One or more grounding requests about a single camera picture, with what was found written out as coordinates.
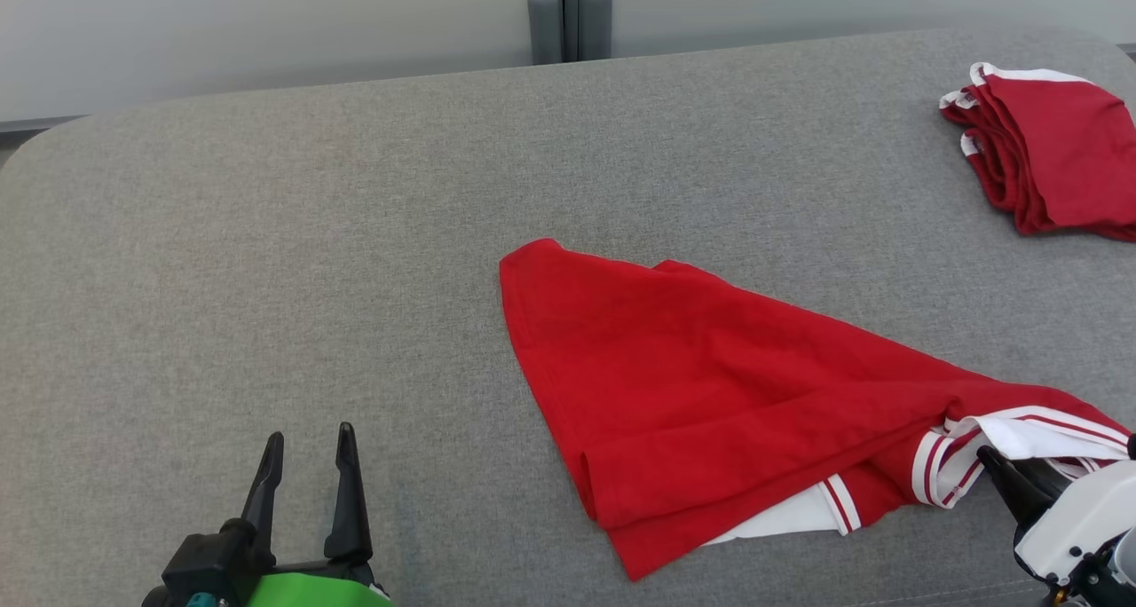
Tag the red shirt with white sleeves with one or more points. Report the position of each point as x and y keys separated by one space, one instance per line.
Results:
x=692 y=394

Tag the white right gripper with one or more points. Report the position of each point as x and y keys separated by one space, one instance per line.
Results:
x=1083 y=527

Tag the teal left camera connector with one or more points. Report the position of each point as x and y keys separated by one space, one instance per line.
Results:
x=202 y=601

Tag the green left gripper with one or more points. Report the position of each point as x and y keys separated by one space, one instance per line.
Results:
x=319 y=589

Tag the grey partition post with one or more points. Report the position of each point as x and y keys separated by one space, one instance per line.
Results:
x=571 y=3

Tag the red jersey with white trim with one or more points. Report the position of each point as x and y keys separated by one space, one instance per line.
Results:
x=1065 y=145

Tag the grey cylinder post foot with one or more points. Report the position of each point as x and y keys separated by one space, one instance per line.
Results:
x=544 y=26
x=595 y=21

